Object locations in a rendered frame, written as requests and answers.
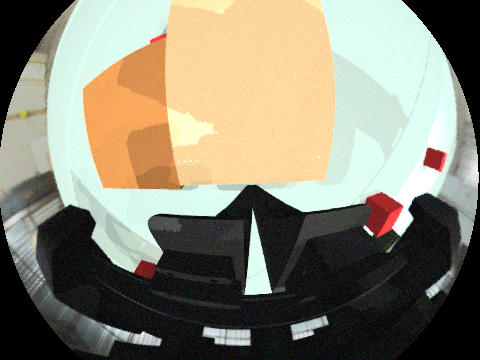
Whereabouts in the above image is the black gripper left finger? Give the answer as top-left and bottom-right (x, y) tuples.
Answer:
(147, 185), (253, 295)

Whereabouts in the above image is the red square block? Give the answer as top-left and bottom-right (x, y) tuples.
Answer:
(424, 147), (447, 172)
(149, 33), (167, 43)
(364, 192), (404, 237)
(135, 260), (156, 280)

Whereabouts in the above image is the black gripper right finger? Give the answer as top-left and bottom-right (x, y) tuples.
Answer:
(252, 185), (371, 292)

